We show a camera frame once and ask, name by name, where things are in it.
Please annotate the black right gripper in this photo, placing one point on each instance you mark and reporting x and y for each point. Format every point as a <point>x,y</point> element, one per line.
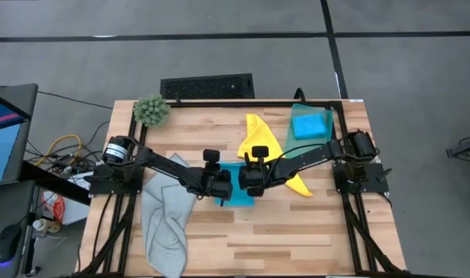
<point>254,179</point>

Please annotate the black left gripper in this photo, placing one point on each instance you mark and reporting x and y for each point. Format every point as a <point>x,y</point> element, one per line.
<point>219,185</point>

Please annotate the blue microfiber towel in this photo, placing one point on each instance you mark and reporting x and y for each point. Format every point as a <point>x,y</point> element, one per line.
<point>309,126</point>
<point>240,200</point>

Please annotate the yellow microfiber towel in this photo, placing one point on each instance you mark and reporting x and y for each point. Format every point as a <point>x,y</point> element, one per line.
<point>258,135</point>

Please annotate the grey microfiber towel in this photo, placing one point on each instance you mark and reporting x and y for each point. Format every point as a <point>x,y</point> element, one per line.
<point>165,231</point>

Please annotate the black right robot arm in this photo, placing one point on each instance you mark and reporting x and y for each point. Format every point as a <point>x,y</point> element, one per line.
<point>358,175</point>

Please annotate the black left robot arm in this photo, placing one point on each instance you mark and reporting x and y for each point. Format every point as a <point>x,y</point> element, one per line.
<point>161,164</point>

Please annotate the black rounded box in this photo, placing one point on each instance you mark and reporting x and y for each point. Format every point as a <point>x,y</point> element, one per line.
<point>260,151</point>
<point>211,155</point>

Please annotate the teal translucent plastic bin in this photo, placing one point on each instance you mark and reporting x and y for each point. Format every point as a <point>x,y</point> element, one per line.
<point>300,109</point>

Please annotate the green potted plant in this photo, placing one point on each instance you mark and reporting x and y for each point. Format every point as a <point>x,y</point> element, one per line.
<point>152,111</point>

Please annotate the white box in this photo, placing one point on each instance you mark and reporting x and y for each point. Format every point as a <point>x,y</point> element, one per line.
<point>76,210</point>

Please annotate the red white package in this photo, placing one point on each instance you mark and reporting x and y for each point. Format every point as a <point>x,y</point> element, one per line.
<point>57,208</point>

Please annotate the beige tape roll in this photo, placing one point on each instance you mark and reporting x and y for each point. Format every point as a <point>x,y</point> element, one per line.
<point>41,226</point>

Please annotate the dark grey desk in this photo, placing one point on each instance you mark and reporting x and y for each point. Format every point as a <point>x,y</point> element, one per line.
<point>11,204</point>

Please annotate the black computer mouse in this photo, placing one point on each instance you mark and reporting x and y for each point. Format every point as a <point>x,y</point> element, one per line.
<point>7,243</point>

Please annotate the computer monitor blue screen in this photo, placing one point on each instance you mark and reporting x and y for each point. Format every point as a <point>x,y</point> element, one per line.
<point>5,135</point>

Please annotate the black clamp mount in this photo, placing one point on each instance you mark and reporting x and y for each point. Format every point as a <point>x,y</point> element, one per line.
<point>300,94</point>

